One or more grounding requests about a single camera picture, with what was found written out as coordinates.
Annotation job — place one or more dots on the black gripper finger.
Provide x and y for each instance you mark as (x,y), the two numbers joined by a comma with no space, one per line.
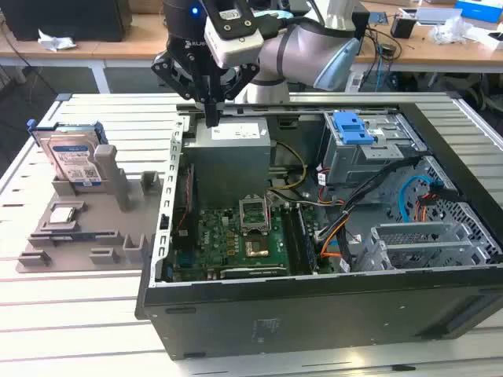
(169,70)
(243,76)

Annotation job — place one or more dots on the hard disk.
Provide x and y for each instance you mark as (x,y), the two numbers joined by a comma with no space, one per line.
(72,161)

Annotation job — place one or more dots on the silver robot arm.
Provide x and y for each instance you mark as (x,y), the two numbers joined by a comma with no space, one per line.
(298,43)

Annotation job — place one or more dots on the metal disk bay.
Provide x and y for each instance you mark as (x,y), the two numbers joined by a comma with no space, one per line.
(416,235)

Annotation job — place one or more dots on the wooden desk with white legs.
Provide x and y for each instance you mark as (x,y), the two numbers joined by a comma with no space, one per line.
(118,51)

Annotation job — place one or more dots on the grey power supply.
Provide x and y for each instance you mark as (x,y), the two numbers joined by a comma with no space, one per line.
(228,165)

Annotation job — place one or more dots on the white power strip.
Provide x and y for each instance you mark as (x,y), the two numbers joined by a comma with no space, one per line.
(355,82)

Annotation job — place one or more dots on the large black box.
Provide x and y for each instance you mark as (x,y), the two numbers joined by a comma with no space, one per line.
(67,19)

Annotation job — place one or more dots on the crumpled white paper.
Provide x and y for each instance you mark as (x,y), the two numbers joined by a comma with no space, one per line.
(57,41)

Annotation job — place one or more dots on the blue plastic latch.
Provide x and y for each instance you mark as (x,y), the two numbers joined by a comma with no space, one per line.
(351,129)

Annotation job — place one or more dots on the small black box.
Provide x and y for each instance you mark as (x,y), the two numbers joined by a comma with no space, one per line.
(362,27)

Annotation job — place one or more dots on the thin locking lever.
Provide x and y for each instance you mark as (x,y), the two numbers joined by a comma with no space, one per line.
(267,212)

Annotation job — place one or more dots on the grey drive cage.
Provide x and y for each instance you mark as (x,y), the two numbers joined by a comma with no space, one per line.
(353,165)

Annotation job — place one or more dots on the grey parts rack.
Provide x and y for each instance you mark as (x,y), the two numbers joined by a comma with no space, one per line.
(98,220)

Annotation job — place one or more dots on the black RAM slot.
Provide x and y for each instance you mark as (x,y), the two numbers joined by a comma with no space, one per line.
(288,235)
(306,239)

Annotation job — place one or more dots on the green motherboard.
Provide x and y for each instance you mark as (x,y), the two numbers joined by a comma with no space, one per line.
(212,239)

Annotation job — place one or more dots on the CPU socket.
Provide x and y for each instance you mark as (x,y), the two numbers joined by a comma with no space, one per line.
(255,248)

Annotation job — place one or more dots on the silver CPU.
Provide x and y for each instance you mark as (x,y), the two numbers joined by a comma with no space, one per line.
(63,215)

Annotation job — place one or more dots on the wooden desk with clutter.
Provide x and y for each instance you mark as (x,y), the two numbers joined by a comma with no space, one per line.
(432,55)

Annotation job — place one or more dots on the graphics card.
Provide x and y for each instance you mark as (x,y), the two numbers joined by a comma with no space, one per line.
(251,271)

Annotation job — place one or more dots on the clear plastic bag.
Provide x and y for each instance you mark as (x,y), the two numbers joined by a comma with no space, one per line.
(448,31)

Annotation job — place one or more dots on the small white box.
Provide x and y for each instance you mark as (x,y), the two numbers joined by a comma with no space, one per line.
(485,39)

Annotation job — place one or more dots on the blue cardboard box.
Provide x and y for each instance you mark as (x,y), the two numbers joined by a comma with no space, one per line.
(479,8)

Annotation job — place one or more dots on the black PC case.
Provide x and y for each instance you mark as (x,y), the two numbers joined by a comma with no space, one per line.
(314,314)

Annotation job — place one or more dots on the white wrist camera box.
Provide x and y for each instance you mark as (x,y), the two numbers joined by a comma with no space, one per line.
(236,47)

